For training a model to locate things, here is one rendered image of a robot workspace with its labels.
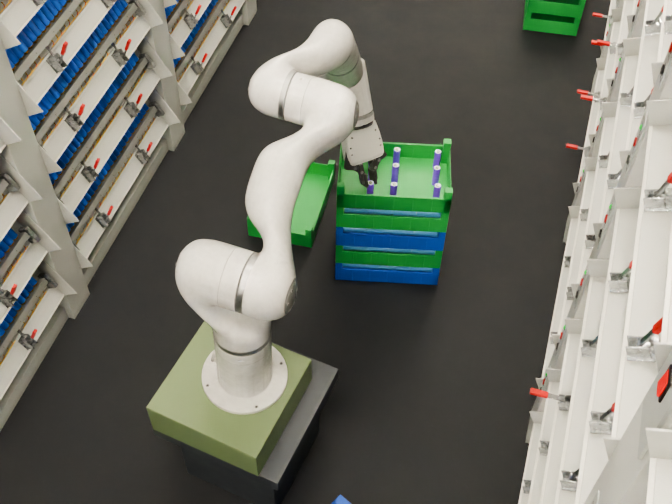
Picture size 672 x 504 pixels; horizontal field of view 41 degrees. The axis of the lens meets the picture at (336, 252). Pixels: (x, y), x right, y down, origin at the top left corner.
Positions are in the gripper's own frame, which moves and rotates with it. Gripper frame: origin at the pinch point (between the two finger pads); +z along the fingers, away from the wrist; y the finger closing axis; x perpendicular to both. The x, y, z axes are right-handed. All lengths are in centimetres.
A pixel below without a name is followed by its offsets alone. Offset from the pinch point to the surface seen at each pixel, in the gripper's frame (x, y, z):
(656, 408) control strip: 145, 35, -37
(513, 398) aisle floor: 34, -16, 60
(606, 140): 28, -54, 0
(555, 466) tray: 89, 10, 28
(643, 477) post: 145, 37, -29
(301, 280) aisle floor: -20.7, 18.1, 34.0
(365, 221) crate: -2.0, 2.3, 13.0
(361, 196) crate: 1.6, 3.5, 3.7
